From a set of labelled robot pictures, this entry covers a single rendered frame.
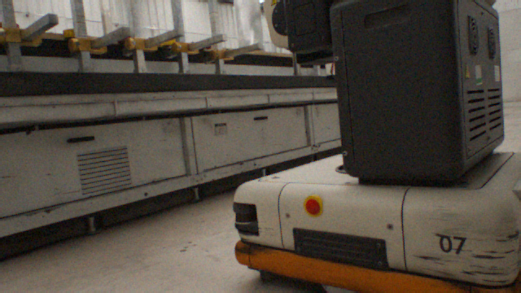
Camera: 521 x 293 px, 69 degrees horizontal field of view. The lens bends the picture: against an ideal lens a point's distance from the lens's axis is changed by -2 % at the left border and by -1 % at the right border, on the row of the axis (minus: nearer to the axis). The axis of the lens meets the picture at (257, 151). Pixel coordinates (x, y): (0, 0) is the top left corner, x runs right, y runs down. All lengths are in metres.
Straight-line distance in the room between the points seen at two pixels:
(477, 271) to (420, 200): 0.15
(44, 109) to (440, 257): 1.37
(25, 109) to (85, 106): 0.22
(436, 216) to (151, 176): 1.58
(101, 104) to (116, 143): 0.33
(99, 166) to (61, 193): 0.21
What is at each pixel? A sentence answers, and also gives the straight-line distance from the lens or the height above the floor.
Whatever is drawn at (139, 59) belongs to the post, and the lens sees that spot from 1.80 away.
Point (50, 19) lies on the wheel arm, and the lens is 1.38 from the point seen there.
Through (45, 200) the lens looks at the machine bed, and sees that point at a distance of 1.84.
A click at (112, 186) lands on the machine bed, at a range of 1.96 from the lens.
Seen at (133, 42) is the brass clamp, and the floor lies 0.83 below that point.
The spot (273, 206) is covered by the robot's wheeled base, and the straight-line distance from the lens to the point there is 0.95.
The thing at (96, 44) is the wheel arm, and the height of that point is 0.80.
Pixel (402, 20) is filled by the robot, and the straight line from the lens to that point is 0.81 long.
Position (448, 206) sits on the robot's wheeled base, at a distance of 0.77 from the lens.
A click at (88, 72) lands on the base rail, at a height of 0.70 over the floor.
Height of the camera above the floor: 0.46
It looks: 5 degrees down
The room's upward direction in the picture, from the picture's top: 6 degrees counter-clockwise
